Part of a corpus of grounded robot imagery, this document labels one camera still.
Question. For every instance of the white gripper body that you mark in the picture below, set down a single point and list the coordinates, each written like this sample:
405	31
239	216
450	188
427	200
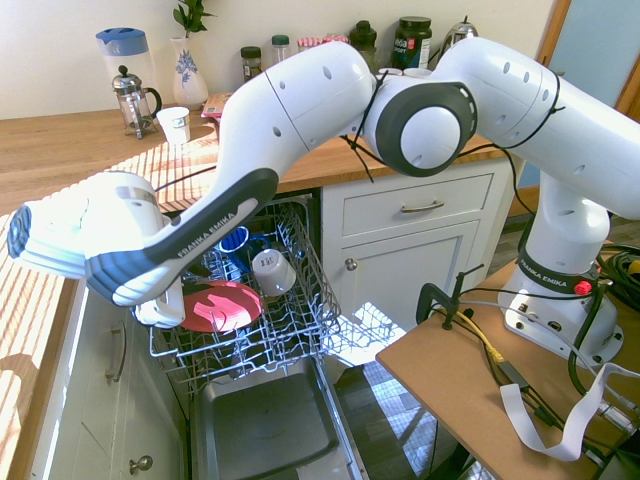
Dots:
162	310

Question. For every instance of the orange red plastic plate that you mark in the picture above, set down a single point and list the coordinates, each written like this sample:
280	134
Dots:
220	310

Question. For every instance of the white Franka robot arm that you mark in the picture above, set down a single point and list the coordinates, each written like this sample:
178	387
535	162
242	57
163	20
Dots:
310	100

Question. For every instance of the grey dishwasher door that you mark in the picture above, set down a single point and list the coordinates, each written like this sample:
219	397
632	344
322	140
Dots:
270	425

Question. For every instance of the blue mug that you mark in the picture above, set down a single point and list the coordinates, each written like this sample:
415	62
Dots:
235	242

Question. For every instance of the white mug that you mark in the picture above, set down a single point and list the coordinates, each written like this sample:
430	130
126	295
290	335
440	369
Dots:
272	272

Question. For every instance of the metal cabinet knob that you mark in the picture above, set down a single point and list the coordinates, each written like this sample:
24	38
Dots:
142	465
352	264

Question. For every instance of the white paper cup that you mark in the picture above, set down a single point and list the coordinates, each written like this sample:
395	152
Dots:
175	125

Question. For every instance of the glass French press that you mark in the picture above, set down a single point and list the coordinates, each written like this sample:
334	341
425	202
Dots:
132	105

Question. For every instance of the pink book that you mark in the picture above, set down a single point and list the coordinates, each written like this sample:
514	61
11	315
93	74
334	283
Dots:
215	105

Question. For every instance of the white cabinet drawer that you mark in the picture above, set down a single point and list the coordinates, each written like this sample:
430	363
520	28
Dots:
375	207

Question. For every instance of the white vase blue flowers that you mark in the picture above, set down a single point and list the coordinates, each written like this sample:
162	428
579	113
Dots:
187	75

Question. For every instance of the white cabinet door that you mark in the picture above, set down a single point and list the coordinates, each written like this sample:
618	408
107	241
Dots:
400	280

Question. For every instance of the clear pitcher with blue lid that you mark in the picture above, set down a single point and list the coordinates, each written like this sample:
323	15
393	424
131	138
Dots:
125	55

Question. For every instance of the spice jar black lid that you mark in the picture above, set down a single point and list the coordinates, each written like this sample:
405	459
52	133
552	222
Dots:
251	62

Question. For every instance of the black C-clamp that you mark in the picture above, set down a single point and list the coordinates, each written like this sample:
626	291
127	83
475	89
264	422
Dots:
429	300

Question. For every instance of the spice jar green lid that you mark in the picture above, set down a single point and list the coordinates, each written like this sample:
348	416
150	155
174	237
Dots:
280	49

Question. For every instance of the brown fibreboard robot table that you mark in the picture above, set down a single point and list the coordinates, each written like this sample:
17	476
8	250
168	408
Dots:
450	380

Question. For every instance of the green plant stems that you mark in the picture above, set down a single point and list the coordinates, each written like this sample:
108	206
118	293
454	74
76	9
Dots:
192	15

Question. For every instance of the jar with red checked lid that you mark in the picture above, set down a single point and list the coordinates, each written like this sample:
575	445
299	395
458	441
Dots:
336	38
307	44

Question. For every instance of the small white cup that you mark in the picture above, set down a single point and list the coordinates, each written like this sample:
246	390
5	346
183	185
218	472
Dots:
417	73
390	72

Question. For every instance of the dark green shaker bottle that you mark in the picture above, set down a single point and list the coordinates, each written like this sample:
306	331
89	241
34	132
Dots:
363	42

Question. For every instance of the black protein powder tub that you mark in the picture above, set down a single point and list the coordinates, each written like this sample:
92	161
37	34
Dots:
411	42

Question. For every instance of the stainless steel kettle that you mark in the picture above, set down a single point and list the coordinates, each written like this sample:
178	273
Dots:
457	32

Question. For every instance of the red round button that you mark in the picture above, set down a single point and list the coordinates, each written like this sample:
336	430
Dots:
582	288

